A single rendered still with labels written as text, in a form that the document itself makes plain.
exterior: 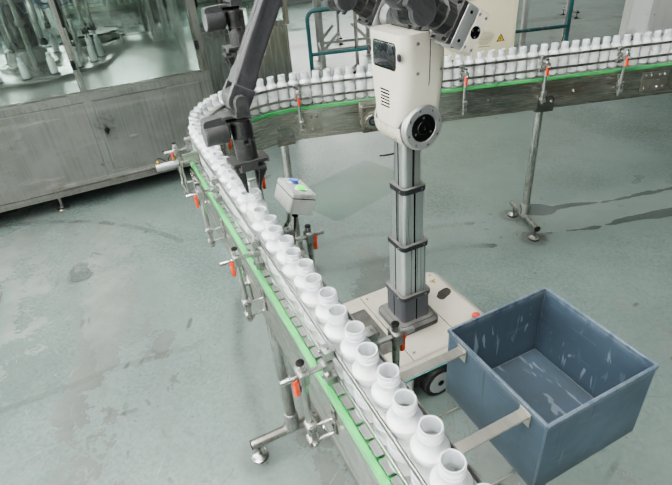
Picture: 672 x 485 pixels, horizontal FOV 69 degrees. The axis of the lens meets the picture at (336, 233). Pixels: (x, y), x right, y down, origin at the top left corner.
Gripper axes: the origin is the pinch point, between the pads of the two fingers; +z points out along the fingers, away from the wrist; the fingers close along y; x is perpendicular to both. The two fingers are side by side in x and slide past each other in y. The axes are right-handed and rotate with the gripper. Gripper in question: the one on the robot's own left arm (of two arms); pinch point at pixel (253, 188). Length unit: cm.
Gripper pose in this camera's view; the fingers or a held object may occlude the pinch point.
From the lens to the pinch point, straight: 136.2
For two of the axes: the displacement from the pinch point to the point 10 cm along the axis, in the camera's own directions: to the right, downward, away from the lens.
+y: 9.0, -2.9, 3.4
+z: 0.8, 8.5, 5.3
